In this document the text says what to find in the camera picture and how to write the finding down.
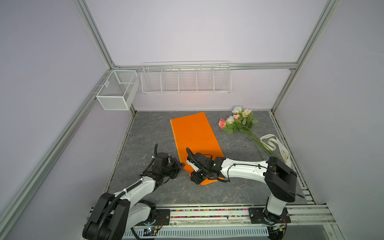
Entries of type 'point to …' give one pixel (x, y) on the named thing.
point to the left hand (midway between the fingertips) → (186, 165)
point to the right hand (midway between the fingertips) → (192, 179)
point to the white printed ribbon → (271, 141)
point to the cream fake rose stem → (246, 113)
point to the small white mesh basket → (119, 90)
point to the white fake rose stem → (237, 110)
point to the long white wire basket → (186, 77)
